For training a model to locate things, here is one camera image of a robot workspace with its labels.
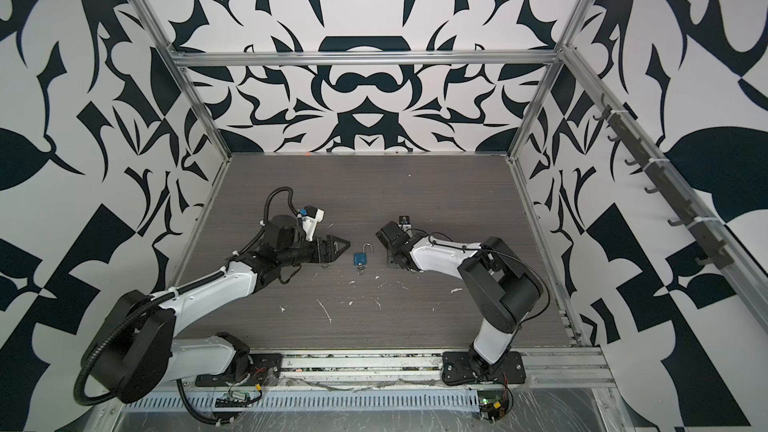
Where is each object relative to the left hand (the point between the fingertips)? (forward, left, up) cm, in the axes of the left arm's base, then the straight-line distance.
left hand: (342, 239), depth 83 cm
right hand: (+1, -16, -12) cm, 20 cm away
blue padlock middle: (0, -4, -12) cm, 13 cm away
